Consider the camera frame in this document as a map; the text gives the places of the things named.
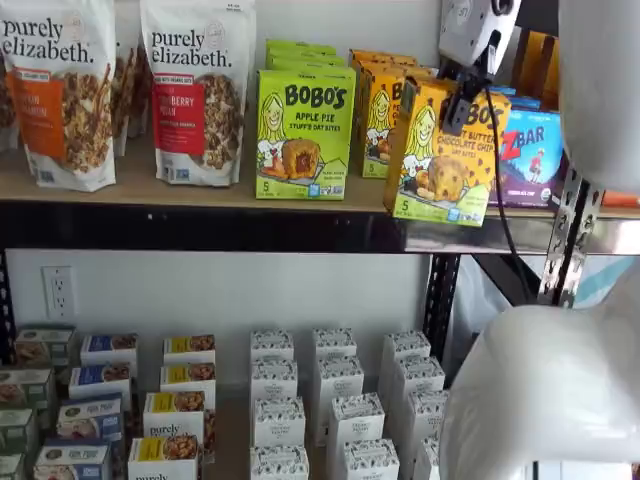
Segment white wall outlet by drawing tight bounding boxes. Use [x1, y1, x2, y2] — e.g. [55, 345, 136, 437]
[42, 264, 76, 320]

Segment white floral print carton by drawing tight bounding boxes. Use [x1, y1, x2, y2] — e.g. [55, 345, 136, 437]
[399, 389, 452, 476]
[251, 396, 307, 448]
[378, 329, 432, 396]
[312, 327, 358, 361]
[326, 392, 387, 480]
[341, 438, 401, 480]
[249, 443, 311, 480]
[387, 355, 447, 431]
[412, 436, 444, 480]
[249, 357, 299, 401]
[249, 328, 296, 364]
[313, 354, 366, 441]

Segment orange brown box row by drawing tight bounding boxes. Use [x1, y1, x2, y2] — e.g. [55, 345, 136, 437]
[512, 28, 561, 109]

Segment large orange illustrated box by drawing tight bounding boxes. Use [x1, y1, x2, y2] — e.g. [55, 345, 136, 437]
[601, 189, 640, 209]

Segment green label granola box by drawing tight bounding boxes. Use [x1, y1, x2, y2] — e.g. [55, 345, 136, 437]
[0, 452, 27, 480]
[0, 407, 40, 456]
[13, 324, 79, 371]
[0, 367, 57, 416]

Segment orange label granola pouch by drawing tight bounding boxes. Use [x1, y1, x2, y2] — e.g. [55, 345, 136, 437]
[0, 0, 118, 194]

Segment translucent plastic sheet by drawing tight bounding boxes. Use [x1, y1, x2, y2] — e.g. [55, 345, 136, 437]
[452, 254, 621, 361]

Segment orange Bobo's peanut butter box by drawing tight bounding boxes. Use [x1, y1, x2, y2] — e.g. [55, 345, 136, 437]
[352, 57, 421, 151]
[382, 74, 514, 229]
[358, 65, 439, 180]
[348, 48, 419, 136]

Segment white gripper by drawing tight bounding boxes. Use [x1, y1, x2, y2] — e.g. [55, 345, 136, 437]
[438, 0, 522, 136]

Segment green Bobo's apple pie box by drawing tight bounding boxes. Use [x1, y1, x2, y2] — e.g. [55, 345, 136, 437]
[265, 48, 347, 60]
[264, 58, 349, 71]
[265, 39, 338, 50]
[256, 68, 356, 201]

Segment black cable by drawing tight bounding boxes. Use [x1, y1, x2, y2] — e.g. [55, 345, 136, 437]
[482, 84, 531, 306]

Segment red label granola pouch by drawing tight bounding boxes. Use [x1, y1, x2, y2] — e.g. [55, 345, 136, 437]
[139, 0, 258, 189]

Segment white patterned small boxes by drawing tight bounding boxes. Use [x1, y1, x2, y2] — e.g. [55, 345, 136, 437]
[0, 319, 451, 480]

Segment tan wooden shelf board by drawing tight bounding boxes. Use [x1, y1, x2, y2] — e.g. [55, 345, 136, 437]
[597, 204, 640, 221]
[0, 107, 564, 221]

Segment white granola pouch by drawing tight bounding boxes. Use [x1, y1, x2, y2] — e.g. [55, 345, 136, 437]
[112, 0, 136, 158]
[127, 42, 154, 140]
[0, 49, 24, 154]

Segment blue label granola box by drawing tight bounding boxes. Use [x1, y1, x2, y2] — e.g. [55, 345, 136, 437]
[32, 438, 126, 480]
[55, 393, 125, 444]
[79, 333, 140, 376]
[68, 363, 134, 406]

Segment yellow label granola box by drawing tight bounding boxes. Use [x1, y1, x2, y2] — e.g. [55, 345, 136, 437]
[143, 390, 217, 464]
[127, 435, 202, 480]
[162, 334, 217, 366]
[159, 362, 218, 401]

